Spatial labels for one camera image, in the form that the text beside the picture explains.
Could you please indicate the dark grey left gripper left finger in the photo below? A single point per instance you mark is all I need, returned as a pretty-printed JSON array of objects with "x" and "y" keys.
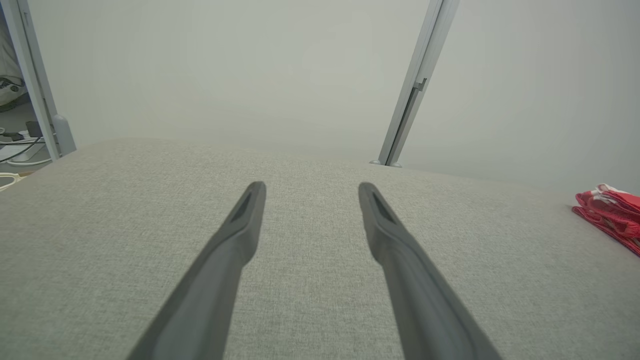
[{"x": 215, "y": 290}]

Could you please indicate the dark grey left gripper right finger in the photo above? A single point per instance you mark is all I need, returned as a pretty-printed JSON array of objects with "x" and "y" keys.
[{"x": 420, "y": 300}]

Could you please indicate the red white basketball jersey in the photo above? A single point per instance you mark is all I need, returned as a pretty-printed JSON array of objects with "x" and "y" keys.
[{"x": 625, "y": 239}]

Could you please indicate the red shorts with white trim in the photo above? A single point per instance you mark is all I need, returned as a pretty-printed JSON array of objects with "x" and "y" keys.
[{"x": 617, "y": 205}]

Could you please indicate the cream plastic laundry basket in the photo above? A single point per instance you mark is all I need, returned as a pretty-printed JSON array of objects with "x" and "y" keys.
[{"x": 9, "y": 177}]

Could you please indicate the white power strip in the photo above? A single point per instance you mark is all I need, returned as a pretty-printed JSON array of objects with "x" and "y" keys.
[{"x": 20, "y": 149}]

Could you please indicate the black power plug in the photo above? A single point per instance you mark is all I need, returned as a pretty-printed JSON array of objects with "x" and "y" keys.
[{"x": 34, "y": 129}]

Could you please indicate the grey partition post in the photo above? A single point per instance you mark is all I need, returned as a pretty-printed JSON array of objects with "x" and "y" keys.
[
  {"x": 420, "y": 75},
  {"x": 40, "y": 90}
]

